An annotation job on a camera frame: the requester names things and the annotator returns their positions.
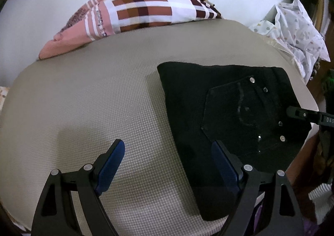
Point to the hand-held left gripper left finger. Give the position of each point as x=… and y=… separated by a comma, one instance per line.
x=112, y=164

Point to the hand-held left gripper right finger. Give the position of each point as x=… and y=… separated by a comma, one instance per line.
x=224, y=165

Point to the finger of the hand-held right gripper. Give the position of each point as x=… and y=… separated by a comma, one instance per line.
x=300, y=113

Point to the black pants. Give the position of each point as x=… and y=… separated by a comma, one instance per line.
x=188, y=100

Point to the green fuzzy object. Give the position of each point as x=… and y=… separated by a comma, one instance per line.
x=329, y=81

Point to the beige textured mattress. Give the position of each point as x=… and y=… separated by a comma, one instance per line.
x=91, y=100

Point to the white ribbed cloth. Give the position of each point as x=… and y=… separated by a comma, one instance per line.
x=322, y=200

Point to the white dotted cloth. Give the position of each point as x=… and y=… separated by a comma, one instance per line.
x=300, y=32

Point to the purple cloth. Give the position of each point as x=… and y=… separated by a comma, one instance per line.
x=311, y=228

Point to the floral bed sheet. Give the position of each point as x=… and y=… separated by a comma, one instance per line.
x=3, y=97

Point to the checked pillow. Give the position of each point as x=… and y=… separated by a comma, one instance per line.
x=143, y=8

